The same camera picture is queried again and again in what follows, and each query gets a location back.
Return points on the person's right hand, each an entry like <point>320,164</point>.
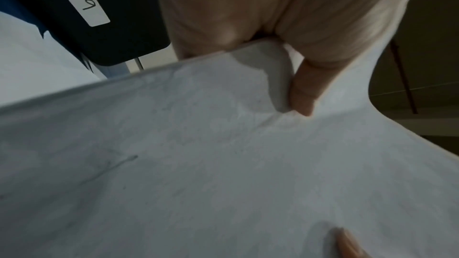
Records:
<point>349,247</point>

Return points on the person's left hand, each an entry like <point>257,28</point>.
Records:
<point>269,2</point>

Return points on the neat white paper sheaf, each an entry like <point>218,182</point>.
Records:
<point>179,166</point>

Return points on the pile of white papers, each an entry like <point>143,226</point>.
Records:
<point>28,67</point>

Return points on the black case with white label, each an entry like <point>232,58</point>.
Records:
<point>125,10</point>

